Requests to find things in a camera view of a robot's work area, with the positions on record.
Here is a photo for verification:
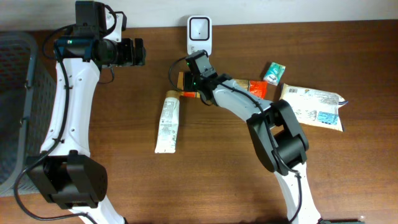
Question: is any orange spaghetti package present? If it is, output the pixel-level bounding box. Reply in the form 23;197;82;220
177;72;267;98

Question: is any teal tissue pack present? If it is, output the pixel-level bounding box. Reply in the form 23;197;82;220
263;62;285;86

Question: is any white tube with gold cap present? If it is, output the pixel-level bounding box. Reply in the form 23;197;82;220
155;90;180;154

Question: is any cream food pouch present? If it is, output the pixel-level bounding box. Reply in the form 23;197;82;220
280;83;348;132

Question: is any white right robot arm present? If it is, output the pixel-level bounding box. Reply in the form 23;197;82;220
185;50;322;224

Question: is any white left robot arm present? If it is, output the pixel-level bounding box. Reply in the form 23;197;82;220
24;1;146;223

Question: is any white barcode scanner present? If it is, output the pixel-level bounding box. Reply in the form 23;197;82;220
187;16;213;55

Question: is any dark grey plastic basket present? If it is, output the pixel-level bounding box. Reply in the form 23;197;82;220
1;32;56;197

